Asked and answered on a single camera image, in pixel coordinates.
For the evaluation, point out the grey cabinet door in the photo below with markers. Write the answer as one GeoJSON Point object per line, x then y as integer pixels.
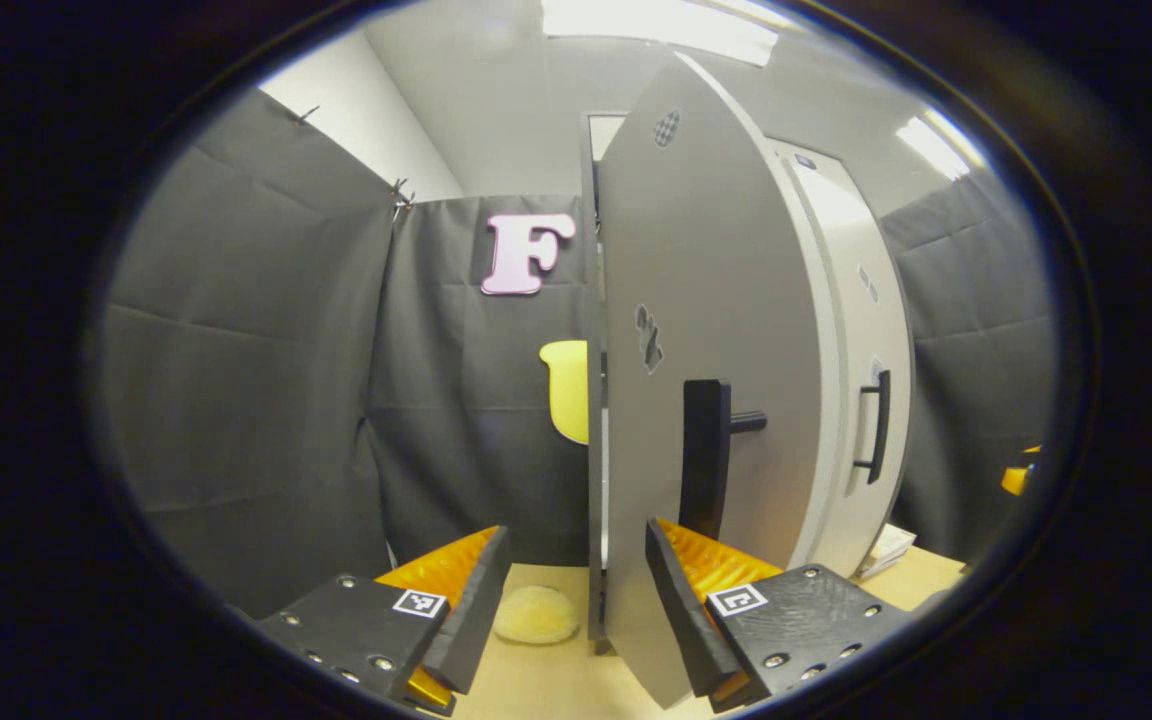
{"type": "Point", "coordinates": [866, 340]}
{"type": "Point", "coordinates": [716, 300]}

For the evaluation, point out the metal backdrop clip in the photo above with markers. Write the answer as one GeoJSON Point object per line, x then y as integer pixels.
{"type": "Point", "coordinates": [402, 192]}
{"type": "Point", "coordinates": [307, 114]}

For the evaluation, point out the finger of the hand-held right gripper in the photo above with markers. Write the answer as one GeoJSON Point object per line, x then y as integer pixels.
{"type": "Point", "coordinates": [1018, 478]}

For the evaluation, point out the small ceiling light panel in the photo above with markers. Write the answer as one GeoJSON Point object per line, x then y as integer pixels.
{"type": "Point", "coordinates": [939, 145]}

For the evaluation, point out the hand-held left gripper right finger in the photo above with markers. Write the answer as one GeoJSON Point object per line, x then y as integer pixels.
{"type": "Point", "coordinates": [686, 620]}

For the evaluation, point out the grey cabinet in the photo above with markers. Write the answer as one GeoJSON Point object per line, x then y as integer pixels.
{"type": "Point", "coordinates": [593, 400]}

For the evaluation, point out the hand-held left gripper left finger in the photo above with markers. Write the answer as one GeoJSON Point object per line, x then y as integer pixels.
{"type": "Point", "coordinates": [476, 620]}

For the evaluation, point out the large ceiling light panel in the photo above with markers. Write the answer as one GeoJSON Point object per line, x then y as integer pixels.
{"type": "Point", "coordinates": [656, 28]}

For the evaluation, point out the white paperback book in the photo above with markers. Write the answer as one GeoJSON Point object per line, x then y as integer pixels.
{"type": "Point", "coordinates": [886, 548]}

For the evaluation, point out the black backdrop cloth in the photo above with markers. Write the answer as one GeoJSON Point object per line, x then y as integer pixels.
{"type": "Point", "coordinates": [236, 350]}

